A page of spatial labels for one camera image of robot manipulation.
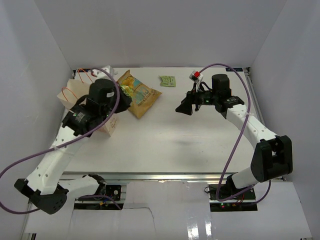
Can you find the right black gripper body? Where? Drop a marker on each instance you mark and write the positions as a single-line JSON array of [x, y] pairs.
[[208, 98]]

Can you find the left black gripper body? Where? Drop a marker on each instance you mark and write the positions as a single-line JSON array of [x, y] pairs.
[[122, 104]]

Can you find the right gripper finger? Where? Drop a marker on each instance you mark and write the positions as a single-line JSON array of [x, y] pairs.
[[185, 107], [193, 97]]

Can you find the light green snack packet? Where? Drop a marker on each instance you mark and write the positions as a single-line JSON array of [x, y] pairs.
[[167, 81]]

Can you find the green sour candy packet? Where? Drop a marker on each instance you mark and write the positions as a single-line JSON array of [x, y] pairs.
[[127, 90]]

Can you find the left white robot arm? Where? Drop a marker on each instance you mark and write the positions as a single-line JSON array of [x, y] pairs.
[[89, 113]]

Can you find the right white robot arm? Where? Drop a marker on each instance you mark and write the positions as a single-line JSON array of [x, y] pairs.
[[273, 155]]

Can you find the kettle chips bag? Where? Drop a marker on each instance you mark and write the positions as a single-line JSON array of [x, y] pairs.
[[143, 97]]

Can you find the blue table corner label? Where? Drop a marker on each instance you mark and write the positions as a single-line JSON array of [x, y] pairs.
[[237, 69]]

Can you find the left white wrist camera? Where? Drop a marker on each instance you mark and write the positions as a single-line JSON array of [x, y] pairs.
[[101, 74]]

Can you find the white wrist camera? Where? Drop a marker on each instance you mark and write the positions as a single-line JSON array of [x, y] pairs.
[[197, 78], [101, 74]]

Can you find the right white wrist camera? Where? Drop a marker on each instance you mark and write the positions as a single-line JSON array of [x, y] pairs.
[[197, 78]]

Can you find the beige paper bag orange handles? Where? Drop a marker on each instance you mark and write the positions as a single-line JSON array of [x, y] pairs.
[[78, 86]]

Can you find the aluminium table rail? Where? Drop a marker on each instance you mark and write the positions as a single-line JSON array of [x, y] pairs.
[[160, 176]]

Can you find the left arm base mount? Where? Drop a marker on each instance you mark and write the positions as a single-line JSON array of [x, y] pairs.
[[104, 194]]

